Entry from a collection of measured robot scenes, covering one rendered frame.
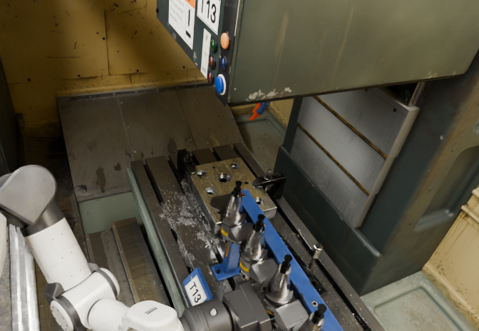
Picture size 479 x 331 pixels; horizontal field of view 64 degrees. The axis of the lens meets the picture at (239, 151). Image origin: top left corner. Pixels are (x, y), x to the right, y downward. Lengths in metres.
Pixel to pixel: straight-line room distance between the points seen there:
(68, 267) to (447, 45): 0.97
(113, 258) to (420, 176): 1.06
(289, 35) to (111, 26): 1.41
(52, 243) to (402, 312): 1.33
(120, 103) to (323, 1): 1.57
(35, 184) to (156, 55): 1.32
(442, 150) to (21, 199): 1.06
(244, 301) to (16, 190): 0.51
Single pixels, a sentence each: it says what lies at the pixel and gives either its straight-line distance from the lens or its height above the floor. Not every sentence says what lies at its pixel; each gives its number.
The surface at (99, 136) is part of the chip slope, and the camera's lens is 2.00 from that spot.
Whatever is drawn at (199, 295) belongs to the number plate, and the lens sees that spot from 1.14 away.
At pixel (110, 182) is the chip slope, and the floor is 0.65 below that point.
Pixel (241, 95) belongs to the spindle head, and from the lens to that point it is 0.68.
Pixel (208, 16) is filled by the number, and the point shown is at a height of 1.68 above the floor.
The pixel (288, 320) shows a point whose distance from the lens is 0.82.
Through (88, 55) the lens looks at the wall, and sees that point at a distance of 2.03.
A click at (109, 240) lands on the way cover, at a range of 1.56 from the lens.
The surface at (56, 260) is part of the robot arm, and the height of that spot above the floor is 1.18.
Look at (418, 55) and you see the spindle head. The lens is 0.93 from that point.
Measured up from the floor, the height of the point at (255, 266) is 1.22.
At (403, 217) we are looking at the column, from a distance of 1.37.
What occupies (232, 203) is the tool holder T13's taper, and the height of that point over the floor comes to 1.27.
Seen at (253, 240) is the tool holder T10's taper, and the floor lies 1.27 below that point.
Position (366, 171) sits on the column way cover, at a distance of 1.36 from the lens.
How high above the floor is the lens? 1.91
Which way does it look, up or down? 36 degrees down
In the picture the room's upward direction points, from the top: 9 degrees clockwise
